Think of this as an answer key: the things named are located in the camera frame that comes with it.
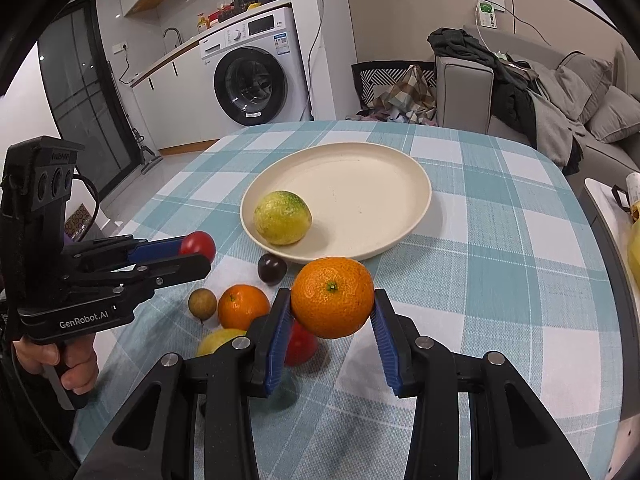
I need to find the brown longan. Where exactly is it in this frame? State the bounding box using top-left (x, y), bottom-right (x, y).
top-left (188, 289), bottom-right (218, 321)

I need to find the white side table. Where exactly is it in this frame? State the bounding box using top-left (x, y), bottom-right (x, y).
top-left (582, 177), bottom-right (640, 311)

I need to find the white green wall device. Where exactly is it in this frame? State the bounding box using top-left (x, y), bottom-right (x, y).
top-left (475, 0), bottom-right (501, 28)

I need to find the dark clothes pile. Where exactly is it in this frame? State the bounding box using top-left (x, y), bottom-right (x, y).
top-left (427, 27), bottom-right (538, 146)

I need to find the patterned box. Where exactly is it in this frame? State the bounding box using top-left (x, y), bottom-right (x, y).
top-left (62, 204), bottom-right (108, 239)

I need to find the person's left hand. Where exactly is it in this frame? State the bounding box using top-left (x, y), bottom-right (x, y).
top-left (12, 332), bottom-right (99, 395)

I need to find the grey cushion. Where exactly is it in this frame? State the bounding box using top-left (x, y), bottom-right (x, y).
top-left (585, 85), bottom-right (640, 143)
top-left (557, 51), bottom-right (613, 123)

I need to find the kitchen counter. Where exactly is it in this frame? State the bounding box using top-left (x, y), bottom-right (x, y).
top-left (131, 0), bottom-right (296, 88)

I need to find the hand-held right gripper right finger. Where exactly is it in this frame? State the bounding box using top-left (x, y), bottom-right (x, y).
top-left (372, 288), bottom-right (593, 480)

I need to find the small orange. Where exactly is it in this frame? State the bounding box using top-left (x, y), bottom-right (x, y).
top-left (217, 284), bottom-right (271, 332)

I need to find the floor mop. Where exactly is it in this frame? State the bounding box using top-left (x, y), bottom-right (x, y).
top-left (132, 127), bottom-right (162, 175)

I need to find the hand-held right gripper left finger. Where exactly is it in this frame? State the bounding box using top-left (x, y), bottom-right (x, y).
top-left (74, 287), bottom-right (293, 480)

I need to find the teal checked tablecloth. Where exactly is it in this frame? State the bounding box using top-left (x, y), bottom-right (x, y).
top-left (75, 120), bottom-right (626, 480)

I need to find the green yellow lemon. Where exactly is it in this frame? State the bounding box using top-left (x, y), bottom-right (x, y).
top-left (196, 328), bottom-right (248, 358)
top-left (253, 190), bottom-right (313, 246)

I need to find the dark glass door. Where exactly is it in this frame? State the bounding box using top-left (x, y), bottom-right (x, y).
top-left (37, 0), bottom-right (141, 181)

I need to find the dark purple plum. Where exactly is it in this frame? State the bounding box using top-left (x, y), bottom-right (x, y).
top-left (257, 253), bottom-right (288, 286)

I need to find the red cherry tomato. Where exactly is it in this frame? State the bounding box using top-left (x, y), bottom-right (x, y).
top-left (284, 321), bottom-right (320, 367)
top-left (180, 231), bottom-right (217, 263)

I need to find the grey sofa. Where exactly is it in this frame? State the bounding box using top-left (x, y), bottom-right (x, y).
top-left (435, 25), bottom-right (640, 176)

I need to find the cream round plate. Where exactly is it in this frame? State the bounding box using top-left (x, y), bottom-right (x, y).
top-left (240, 141), bottom-right (432, 265)

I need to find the plaid cloth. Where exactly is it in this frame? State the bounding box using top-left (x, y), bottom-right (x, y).
top-left (372, 65), bottom-right (436, 123)

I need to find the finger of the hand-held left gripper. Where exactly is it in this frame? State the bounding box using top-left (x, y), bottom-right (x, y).
top-left (82, 253), bottom-right (212, 306)
top-left (75, 234), bottom-right (188, 273)

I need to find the black laundry basket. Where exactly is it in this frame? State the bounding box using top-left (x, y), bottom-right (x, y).
top-left (351, 61), bottom-right (437, 111)

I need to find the white washing machine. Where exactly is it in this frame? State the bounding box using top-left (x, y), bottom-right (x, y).
top-left (199, 7), bottom-right (313, 127)

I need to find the large orange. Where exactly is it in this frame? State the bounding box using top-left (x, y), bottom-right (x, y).
top-left (291, 256), bottom-right (376, 340)

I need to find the grey blanket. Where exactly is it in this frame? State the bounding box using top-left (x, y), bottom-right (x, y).
top-left (530, 67), bottom-right (583, 167)

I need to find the person's left forearm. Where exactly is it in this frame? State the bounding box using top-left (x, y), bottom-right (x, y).
top-left (0, 345), bottom-right (76, 480)

